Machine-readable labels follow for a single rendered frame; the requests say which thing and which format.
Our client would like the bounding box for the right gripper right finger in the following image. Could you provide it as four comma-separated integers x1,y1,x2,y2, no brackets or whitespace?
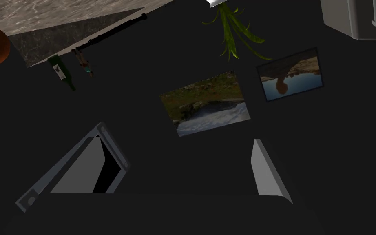
250,138,294,205

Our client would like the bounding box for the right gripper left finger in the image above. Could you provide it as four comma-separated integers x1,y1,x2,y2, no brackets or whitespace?
14,122,130,214

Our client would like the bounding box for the waterfall landscape picture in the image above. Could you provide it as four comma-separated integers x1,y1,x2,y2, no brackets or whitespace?
159,70,251,137

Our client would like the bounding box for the lake and rock picture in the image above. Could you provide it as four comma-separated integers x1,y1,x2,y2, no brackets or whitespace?
256,47,324,102

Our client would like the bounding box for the green plant in white pot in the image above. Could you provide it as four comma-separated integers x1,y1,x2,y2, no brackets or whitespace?
201,0,273,62

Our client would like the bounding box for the marble counter with bottles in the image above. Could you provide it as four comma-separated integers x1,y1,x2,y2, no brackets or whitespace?
0,0,175,92

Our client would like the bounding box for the grey refrigerator with handle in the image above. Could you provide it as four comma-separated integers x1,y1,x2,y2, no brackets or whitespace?
320,0,376,42

